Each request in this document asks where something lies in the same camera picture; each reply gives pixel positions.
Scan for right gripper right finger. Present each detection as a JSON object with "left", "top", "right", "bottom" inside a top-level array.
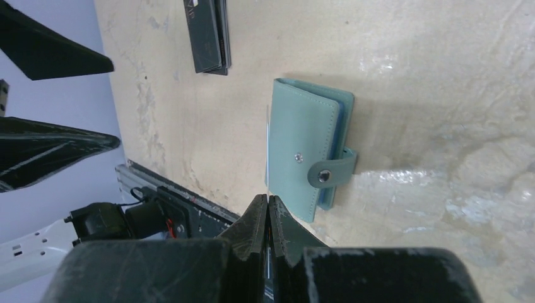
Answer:
[{"left": 268, "top": 196, "right": 326, "bottom": 302}]

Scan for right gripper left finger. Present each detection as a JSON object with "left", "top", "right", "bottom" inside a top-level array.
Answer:
[{"left": 216, "top": 194, "right": 269, "bottom": 302}]

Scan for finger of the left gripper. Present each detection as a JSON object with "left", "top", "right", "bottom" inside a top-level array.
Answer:
[
  {"left": 1, "top": 117, "right": 121, "bottom": 193},
  {"left": 1, "top": 1, "right": 114, "bottom": 81}
]

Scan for teal card holder wallet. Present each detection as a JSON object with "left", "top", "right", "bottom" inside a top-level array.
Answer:
[{"left": 264, "top": 78, "right": 358, "bottom": 223}]

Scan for black credit card stack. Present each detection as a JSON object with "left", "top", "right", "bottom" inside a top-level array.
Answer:
[{"left": 183, "top": 0, "right": 232, "bottom": 76}]

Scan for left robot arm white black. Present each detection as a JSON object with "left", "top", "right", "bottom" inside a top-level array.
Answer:
[{"left": 1, "top": 1, "right": 120, "bottom": 290}]

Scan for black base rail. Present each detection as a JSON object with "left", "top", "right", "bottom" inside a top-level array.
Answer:
[{"left": 64, "top": 186, "right": 237, "bottom": 246}]

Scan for aluminium frame rail front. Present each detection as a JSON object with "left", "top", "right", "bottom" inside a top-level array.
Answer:
[{"left": 115, "top": 160, "right": 239, "bottom": 223}]

